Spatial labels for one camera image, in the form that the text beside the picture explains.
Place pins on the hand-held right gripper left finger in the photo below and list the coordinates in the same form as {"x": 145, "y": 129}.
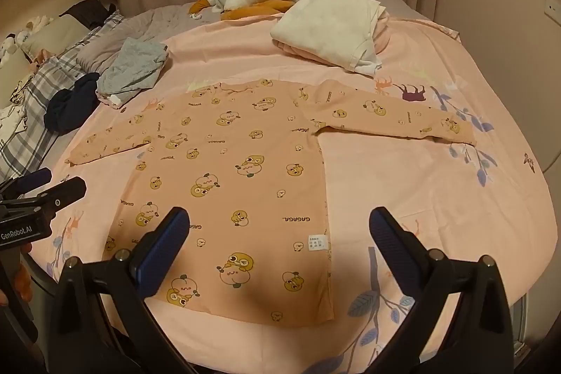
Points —
{"x": 163, "y": 251}

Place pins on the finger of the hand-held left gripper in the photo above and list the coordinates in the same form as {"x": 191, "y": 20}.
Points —
{"x": 30, "y": 180}
{"x": 65, "y": 191}

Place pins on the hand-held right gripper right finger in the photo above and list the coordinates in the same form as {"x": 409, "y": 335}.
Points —
{"x": 390, "y": 251}

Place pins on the peach cartoon print shirt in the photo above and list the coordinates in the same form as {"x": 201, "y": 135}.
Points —
{"x": 245, "y": 181}

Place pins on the person's left hand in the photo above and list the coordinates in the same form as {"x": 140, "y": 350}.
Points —
{"x": 25, "y": 284}

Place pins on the white printed cloth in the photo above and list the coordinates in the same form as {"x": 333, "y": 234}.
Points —
{"x": 11, "y": 120}

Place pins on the pink animal print bed sheet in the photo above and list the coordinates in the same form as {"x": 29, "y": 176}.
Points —
{"x": 394, "y": 181}

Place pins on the navy garment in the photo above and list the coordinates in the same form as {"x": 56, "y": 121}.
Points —
{"x": 70, "y": 102}

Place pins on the grey plaid blanket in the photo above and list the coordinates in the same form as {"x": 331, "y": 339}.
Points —
{"x": 41, "y": 78}

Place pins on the small white plush toy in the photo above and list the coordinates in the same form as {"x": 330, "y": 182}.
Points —
{"x": 11, "y": 45}
{"x": 38, "y": 23}

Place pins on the grey garment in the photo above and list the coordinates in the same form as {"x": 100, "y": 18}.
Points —
{"x": 131, "y": 67}

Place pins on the beige pillow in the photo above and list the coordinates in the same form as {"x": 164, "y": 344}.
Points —
{"x": 57, "y": 34}

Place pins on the dark brown cloth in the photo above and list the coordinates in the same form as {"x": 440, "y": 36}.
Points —
{"x": 87, "y": 10}

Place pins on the grey quilt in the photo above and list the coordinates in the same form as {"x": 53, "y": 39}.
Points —
{"x": 166, "y": 21}

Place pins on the white folded garment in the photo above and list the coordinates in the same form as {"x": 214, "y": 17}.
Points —
{"x": 324, "y": 28}

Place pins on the white wall power strip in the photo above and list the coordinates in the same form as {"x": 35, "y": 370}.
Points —
{"x": 553, "y": 9}

